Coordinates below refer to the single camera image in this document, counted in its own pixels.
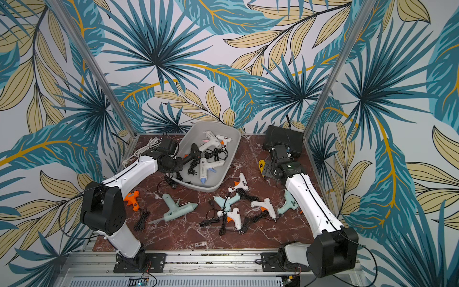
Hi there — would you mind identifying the white blue-tip glue gun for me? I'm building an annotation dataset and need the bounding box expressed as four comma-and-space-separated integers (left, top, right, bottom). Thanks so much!
199, 157, 225, 184

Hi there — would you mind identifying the right aluminium frame post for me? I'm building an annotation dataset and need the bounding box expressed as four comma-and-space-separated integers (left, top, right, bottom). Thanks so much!
303, 0, 376, 140

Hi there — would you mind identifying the large mint green glue gun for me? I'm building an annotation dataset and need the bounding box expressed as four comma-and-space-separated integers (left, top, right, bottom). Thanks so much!
149, 194, 198, 224

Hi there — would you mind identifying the black cable bundle by box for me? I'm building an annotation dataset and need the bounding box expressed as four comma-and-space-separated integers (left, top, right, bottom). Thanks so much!
156, 175, 180, 196

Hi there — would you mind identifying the aluminium frame post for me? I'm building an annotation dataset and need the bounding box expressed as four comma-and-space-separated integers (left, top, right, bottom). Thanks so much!
48, 0, 137, 138
303, 0, 376, 140

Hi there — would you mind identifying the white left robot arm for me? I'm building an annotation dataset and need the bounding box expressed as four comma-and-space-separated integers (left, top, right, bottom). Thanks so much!
80, 138, 201, 259

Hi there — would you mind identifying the grey plastic storage box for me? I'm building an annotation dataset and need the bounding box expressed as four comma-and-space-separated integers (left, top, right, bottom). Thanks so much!
172, 121, 241, 193

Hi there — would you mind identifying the small white orange glue gun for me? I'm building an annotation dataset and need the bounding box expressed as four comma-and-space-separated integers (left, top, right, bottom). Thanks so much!
216, 135, 232, 147

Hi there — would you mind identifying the white glue gun orange trigger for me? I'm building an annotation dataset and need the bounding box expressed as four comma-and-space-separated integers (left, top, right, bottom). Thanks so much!
217, 208, 242, 231

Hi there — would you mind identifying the white glue gun long nozzle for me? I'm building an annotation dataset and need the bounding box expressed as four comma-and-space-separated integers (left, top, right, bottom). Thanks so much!
251, 198, 277, 222

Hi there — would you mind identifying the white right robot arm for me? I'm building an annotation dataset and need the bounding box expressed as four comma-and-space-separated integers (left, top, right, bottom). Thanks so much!
268, 145, 359, 278

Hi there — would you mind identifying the left aluminium frame post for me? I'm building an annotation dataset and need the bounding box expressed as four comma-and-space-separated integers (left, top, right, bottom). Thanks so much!
48, 0, 137, 138

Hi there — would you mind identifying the mint glue gun right side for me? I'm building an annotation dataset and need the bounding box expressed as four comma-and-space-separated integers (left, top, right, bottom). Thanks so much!
277, 190, 298, 215

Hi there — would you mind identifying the white power cord with plug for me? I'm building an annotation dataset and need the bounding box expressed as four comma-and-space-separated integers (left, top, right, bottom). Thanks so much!
121, 138, 163, 169

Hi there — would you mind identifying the yellow glue gun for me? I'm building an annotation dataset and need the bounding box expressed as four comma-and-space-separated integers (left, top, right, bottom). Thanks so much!
258, 160, 266, 173

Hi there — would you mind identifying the small mint glue gun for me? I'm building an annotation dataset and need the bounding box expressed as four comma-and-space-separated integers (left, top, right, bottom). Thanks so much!
213, 194, 241, 212

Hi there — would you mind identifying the white glue gun red switch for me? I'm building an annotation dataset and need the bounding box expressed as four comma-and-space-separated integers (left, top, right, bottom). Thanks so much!
228, 172, 249, 193

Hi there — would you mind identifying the black glue gun orange trigger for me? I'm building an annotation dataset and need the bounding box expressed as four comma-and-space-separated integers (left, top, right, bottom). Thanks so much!
182, 143, 202, 165

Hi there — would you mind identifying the front aluminium rail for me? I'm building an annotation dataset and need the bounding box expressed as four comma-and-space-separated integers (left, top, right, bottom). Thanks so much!
54, 249, 370, 287

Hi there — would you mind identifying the large white pink glue gun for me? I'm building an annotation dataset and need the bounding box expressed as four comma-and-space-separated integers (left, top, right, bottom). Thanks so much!
198, 130, 223, 152

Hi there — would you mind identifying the black tool case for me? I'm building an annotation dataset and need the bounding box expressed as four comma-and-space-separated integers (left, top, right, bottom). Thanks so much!
262, 125, 303, 158

